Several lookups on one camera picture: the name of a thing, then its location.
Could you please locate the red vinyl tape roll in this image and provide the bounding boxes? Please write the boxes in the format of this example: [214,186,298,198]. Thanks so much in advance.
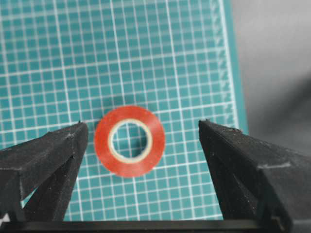
[94,105,166,178]

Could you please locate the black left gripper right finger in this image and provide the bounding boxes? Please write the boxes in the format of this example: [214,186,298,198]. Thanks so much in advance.
[199,120,311,233]

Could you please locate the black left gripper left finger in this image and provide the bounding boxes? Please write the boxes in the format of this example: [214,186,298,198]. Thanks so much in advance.
[0,122,88,221]

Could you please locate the green grid cutting mat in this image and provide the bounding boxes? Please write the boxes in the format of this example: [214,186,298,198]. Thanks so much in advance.
[0,0,247,221]

